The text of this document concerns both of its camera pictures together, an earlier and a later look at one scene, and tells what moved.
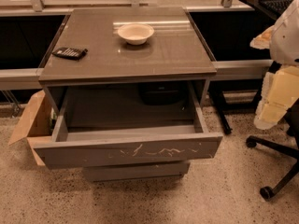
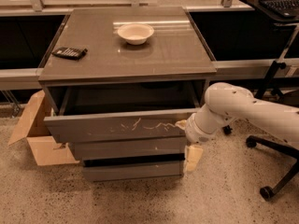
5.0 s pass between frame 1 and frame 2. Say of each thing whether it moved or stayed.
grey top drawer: moved
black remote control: stayed
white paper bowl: stayed
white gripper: moved
